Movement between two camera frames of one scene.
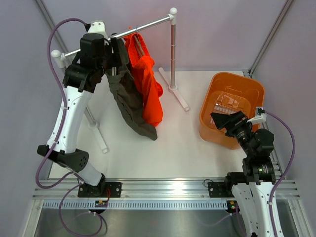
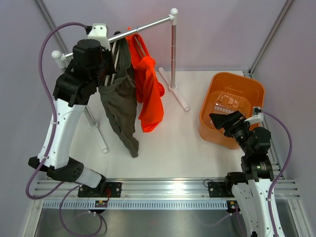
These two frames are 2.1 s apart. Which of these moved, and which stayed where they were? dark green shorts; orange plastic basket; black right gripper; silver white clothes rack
Moved: dark green shorts
Stayed: orange plastic basket; black right gripper; silver white clothes rack
